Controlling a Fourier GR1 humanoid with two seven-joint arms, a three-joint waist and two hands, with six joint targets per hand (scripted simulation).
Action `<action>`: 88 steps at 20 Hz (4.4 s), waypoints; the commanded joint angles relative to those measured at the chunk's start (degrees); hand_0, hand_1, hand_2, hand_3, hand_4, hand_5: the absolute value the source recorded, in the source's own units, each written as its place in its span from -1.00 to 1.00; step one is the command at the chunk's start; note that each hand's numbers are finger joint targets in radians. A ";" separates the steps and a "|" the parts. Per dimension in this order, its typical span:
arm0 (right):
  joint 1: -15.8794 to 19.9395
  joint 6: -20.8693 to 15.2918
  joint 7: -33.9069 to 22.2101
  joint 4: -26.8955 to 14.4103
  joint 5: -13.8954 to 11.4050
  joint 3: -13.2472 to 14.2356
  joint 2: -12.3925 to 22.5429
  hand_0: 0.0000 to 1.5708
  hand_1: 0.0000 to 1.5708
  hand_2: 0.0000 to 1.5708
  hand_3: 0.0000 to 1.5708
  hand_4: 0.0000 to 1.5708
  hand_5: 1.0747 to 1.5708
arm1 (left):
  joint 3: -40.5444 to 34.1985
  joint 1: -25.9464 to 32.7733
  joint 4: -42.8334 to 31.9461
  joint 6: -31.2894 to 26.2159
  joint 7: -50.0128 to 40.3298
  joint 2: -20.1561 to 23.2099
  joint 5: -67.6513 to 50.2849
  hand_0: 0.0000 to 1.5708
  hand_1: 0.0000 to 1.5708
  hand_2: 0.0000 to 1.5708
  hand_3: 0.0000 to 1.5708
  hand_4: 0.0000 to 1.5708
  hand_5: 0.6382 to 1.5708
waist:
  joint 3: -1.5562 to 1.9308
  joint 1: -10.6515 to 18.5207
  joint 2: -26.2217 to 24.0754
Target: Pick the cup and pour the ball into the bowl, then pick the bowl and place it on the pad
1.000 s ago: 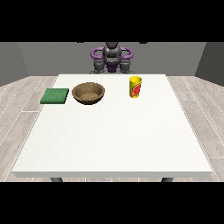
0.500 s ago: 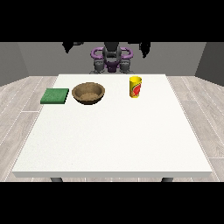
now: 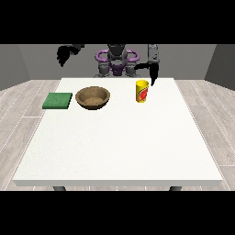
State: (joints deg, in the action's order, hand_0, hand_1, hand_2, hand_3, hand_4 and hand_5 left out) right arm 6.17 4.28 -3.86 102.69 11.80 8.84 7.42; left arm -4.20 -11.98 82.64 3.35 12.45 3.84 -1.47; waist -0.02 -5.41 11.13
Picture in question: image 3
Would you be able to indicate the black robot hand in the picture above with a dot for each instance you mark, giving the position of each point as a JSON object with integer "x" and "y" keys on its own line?
{"x": 152, "y": 71}
{"x": 63, "y": 55}

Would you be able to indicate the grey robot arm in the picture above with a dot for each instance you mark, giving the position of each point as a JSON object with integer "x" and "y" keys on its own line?
{"x": 152, "y": 52}
{"x": 78, "y": 46}

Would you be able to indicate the yellow cup with melon print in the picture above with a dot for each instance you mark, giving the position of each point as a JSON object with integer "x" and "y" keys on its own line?
{"x": 142, "y": 91}

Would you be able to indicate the green square pad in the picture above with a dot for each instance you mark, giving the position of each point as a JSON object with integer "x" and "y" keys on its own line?
{"x": 57, "y": 100}

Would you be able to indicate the brown wooden bowl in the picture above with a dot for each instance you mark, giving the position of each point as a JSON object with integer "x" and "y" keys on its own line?
{"x": 92, "y": 97}

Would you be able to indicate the grey and purple robot trunk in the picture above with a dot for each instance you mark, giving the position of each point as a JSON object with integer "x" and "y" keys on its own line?
{"x": 116, "y": 62}

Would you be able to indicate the dark table leg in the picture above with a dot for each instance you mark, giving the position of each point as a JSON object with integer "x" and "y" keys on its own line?
{"x": 175, "y": 188}
{"x": 59, "y": 188}

